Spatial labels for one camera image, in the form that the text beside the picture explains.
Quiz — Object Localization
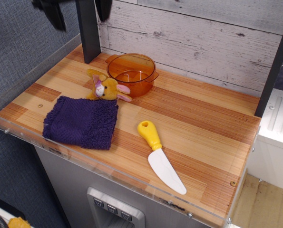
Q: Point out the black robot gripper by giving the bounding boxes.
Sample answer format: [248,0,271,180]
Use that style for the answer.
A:
[31,0,112,31]

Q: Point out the yellow plush bunny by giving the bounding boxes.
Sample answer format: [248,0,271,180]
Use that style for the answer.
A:
[86,69,132,102]

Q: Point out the purple towel napkin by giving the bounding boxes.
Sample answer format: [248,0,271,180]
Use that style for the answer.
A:
[42,96,118,150]

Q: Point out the orange transparent plastic pot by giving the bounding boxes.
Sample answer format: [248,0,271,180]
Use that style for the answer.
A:
[106,53,159,97]

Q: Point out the clear acrylic edge guard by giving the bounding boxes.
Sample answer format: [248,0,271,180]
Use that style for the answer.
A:
[0,36,260,228]

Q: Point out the grey toy fridge cabinet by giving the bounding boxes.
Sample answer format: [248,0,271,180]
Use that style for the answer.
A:
[36,147,205,228]

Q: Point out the silver dispenser button panel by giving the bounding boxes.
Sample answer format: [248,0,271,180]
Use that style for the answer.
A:
[87,187,146,228]

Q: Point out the yellow object bottom left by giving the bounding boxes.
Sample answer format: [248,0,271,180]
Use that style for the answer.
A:
[8,217,32,228]

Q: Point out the white ribbed appliance right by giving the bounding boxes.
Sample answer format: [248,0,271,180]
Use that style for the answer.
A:
[247,89,283,189]

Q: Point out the dark vertical post left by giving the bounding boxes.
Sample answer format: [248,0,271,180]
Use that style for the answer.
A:
[75,0,101,64]

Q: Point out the dark vertical post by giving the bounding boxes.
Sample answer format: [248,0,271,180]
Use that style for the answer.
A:
[254,35,283,117]
[75,0,101,64]

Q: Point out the yellow handled white toy knife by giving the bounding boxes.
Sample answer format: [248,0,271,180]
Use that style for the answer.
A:
[137,120,187,195]

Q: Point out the dark vertical post right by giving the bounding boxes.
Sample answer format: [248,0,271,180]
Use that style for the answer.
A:
[254,35,283,117]

